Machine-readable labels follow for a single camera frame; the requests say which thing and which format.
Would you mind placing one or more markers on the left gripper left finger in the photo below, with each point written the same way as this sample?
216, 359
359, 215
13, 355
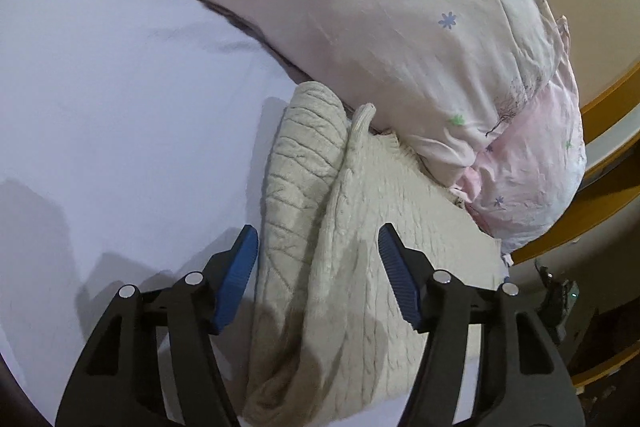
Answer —
117, 380

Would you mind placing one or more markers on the lavender bed sheet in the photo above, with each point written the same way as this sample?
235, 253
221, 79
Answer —
135, 140

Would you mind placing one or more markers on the pink floral pillow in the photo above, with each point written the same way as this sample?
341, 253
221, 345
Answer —
482, 90

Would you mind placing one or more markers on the wooden bed frame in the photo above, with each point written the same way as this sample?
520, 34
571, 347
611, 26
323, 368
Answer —
596, 242

